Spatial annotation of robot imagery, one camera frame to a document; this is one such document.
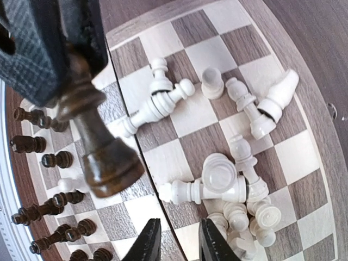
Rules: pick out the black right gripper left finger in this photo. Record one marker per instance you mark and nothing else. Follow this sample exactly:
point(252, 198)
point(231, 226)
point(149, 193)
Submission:
point(148, 244)

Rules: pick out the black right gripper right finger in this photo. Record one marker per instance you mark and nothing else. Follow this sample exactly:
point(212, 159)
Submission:
point(212, 245)

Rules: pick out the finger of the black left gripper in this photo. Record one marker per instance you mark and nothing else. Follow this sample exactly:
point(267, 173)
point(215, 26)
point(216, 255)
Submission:
point(84, 29)
point(33, 57)

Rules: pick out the dark queen piece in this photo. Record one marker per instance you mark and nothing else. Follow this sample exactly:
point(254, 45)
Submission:
point(110, 166)

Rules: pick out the white chess queen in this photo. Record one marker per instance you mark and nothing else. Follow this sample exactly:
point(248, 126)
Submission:
point(179, 192)

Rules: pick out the wooden chess board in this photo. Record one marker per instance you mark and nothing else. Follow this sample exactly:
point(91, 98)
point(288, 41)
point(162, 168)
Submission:
point(301, 160)

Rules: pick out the white chess king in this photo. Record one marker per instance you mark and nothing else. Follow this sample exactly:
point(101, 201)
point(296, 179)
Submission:
point(279, 95)

